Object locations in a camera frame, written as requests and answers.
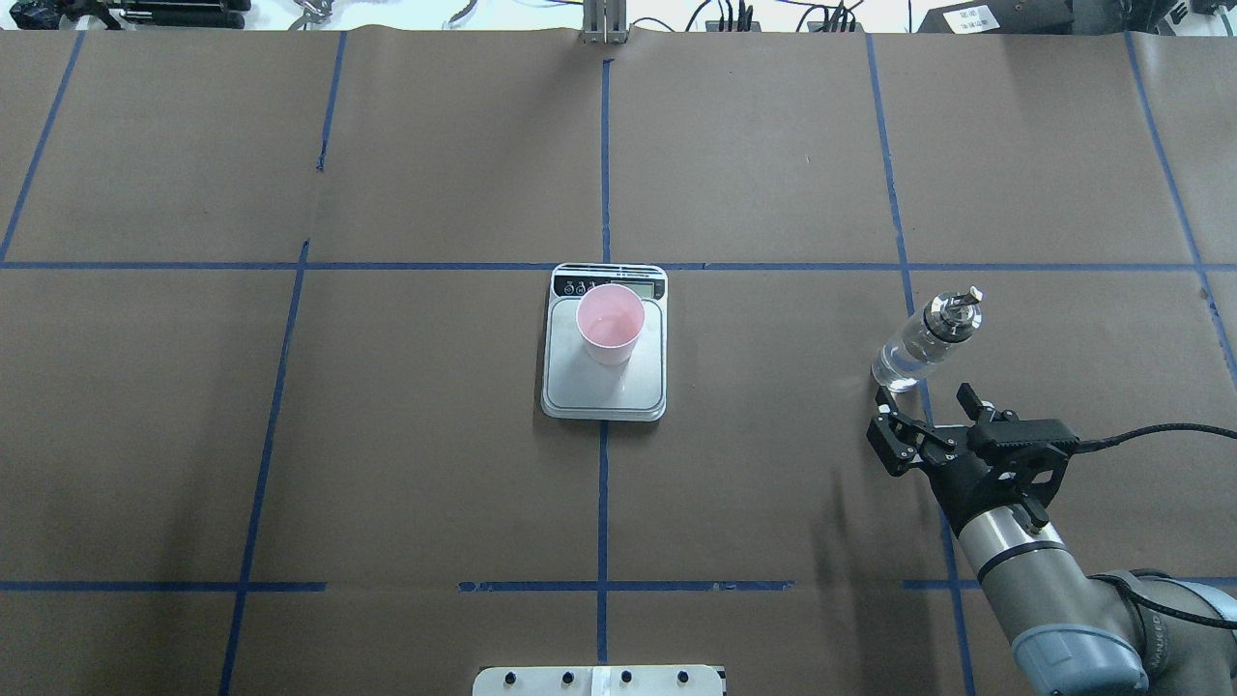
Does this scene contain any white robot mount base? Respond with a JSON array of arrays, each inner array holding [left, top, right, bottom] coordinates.
[[470, 664, 729, 695]]

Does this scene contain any glass sauce bottle metal spout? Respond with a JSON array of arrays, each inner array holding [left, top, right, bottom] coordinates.
[[871, 286, 985, 393]]

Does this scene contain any aluminium frame post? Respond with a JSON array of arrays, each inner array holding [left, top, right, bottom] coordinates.
[[581, 0, 630, 45]]

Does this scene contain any black folded tripod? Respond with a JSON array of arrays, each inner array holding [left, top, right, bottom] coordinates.
[[56, 1, 252, 30]]

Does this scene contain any brown paper table cover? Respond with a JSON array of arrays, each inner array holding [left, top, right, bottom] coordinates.
[[2, 26, 1235, 695]]

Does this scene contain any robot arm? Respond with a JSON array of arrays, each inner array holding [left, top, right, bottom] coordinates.
[[866, 383, 1236, 695]]

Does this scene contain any black box with label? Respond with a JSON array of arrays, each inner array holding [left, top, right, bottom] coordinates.
[[914, 1, 1075, 35]]

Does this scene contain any silver digital kitchen scale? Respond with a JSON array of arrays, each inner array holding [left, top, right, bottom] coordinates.
[[541, 263, 669, 422]]

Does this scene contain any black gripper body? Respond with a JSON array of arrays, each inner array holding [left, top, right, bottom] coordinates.
[[910, 410, 1079, 537]]

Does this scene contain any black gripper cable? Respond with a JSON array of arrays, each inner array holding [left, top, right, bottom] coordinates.
[[1072, 422, 1237, 455]]

